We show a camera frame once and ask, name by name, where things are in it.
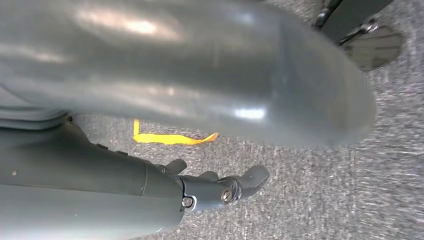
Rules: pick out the black robot leg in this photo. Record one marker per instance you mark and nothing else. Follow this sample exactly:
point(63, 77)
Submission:
point(351, 13)

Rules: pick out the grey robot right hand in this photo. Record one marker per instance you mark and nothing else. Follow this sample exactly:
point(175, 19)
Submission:
point(198, 66)

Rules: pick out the yellow floor tape square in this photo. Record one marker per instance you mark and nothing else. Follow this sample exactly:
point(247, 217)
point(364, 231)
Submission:
point(159, 139)

